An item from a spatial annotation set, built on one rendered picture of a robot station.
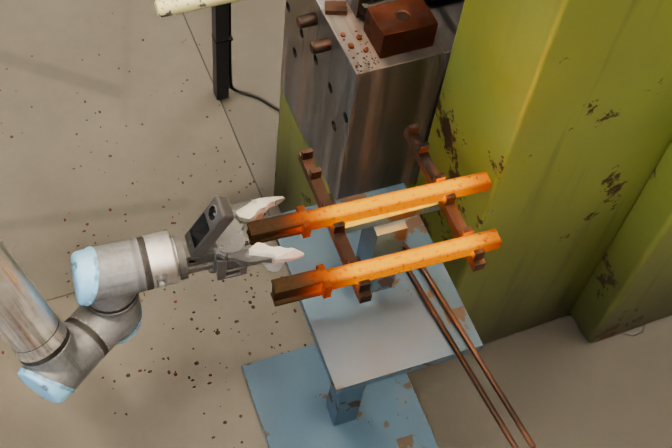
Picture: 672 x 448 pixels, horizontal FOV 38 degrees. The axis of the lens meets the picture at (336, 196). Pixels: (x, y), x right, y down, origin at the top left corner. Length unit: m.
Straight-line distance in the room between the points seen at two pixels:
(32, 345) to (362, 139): 0.85
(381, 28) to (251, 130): 1.14
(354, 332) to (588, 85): 0.63
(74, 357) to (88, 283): 0.13
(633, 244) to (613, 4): 0.88
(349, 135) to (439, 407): 0.84
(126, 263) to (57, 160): 1.39
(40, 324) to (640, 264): 1.43
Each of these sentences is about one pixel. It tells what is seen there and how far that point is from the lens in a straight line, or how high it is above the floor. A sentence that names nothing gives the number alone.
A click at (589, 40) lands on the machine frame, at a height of 1.18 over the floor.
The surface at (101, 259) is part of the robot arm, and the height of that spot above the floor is 0.97.
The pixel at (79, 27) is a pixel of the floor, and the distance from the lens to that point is 3.31.
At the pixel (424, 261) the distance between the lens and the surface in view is 1.63.
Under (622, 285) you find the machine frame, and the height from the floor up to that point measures 0.31.
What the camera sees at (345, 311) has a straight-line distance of 1.87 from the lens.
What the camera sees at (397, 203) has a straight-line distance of 1.69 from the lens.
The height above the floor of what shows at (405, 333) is 0.68.
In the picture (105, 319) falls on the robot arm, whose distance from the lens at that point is 1.68.
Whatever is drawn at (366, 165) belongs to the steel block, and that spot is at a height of 0.60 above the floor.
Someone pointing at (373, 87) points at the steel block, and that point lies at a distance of 1.97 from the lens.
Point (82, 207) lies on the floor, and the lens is 2.84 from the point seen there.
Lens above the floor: 2.31
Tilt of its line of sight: 54 degrees down
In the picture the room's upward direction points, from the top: 9 degrees clockwise
